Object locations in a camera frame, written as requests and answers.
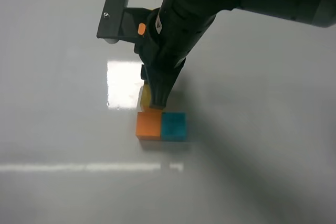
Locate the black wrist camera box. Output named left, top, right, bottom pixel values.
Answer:
left=97, top=0, right=154, bottom=44

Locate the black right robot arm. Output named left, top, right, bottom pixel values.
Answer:
left=137, top=0, right=335, bottom=109

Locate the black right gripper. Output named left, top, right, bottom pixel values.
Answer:
left=134, top=8, right=216, bottom=110

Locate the yellow cube block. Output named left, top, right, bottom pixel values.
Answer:
left=140, top=84, right=162, bottom=113

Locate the orange cube block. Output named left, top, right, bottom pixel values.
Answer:
left=135, top=112, right=162, bottom=141

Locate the teal cube block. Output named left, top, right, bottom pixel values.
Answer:
left=161, top=112, right=187, bottom=142

